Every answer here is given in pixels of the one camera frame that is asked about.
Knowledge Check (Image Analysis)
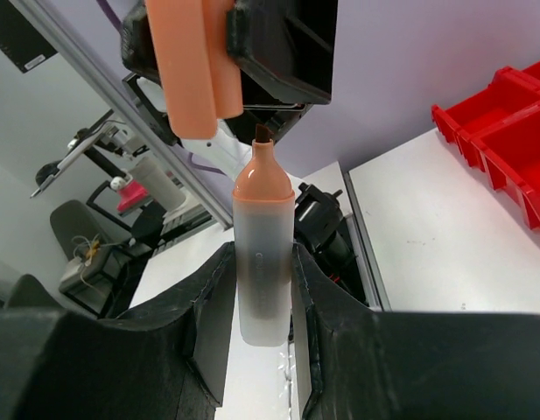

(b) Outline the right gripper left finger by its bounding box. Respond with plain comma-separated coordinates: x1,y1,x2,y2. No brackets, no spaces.
0,242,236,419

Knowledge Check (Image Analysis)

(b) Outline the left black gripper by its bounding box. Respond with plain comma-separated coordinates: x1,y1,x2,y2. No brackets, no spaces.
120,1,309,146

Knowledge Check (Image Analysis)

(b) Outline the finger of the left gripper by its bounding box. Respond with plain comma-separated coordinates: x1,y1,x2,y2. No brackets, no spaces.
226,0,339,105

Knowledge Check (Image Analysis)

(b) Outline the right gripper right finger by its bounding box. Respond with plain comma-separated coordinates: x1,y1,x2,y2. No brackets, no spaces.
291,245,540,419

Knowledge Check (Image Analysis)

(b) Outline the orange highlighter cap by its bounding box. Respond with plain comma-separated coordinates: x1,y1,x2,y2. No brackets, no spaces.
145,0,243,140

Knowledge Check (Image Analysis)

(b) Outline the orange highlighter pen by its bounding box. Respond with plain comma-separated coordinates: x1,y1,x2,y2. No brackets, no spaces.
233,124,295,347

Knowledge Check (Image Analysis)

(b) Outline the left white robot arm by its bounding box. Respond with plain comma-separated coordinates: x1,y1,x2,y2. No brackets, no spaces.
122,1,338,179

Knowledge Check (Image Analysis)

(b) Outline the red compartment storage bin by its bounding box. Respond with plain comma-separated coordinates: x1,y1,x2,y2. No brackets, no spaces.
431,61,540,230

